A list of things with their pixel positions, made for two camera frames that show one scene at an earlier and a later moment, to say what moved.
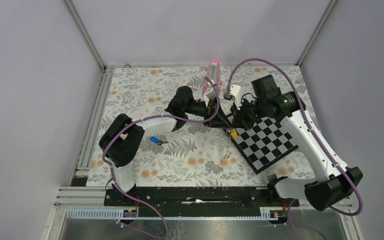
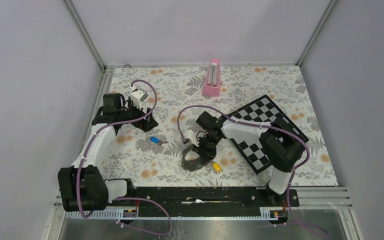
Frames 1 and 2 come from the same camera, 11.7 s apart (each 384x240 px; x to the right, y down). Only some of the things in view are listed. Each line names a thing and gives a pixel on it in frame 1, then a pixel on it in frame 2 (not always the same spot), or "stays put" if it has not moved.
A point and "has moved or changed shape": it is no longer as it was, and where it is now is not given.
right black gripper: [239, 120] → [204, 154]
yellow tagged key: [234, 134] has moved or changed shape
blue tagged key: [157, 141] stays put
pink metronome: [214, 74] stays put
